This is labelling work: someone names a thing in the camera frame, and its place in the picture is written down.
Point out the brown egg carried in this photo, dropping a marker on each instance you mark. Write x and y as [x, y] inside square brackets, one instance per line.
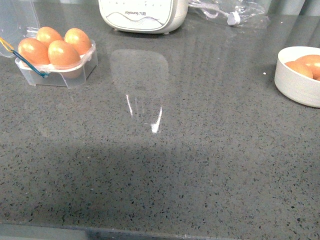
[64, 57]

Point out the brown egg back right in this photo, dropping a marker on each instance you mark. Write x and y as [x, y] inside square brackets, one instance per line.
[78, 39]

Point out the brown egg back left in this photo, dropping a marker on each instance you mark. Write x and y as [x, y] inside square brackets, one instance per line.
[47, 35]

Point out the brown egg front left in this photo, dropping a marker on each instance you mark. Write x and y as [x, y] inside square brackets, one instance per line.
[34, 51]

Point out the brown egg in bowl left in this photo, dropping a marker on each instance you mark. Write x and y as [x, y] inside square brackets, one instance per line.
[300, 68]

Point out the brown egg in bowl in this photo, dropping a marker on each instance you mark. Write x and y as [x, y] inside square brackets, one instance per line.
[300, 68]
[313, 62]
[318, 78]

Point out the brown egg in bowl back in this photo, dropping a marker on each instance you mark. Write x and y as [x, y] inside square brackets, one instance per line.
[313, 62]

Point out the brown egg in bowl front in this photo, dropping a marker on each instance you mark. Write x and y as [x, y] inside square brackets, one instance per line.
[318, 78]

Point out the clear plastic egg box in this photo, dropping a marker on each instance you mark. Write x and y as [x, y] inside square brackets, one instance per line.
[18, 20]

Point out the white Joyoung soymilk maker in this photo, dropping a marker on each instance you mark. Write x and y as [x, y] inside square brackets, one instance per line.
[144, 16]

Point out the clear plastic bag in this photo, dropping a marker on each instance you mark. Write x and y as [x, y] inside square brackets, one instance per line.
[252, 14]

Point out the white round bowl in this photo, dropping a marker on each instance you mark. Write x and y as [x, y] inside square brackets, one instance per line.
[295, 86]

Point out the yellow blue rubber band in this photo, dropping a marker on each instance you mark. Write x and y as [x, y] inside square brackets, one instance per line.
[11, 49]

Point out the white power cable plug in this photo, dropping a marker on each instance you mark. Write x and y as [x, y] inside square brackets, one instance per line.
[211, 10]

